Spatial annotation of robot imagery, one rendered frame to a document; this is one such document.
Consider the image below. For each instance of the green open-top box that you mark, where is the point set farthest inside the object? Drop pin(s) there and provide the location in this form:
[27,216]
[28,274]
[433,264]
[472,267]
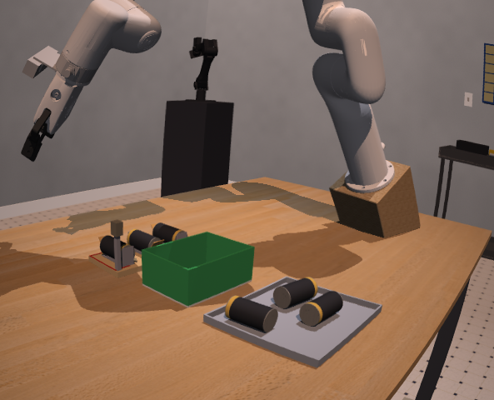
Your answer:
[207,270]

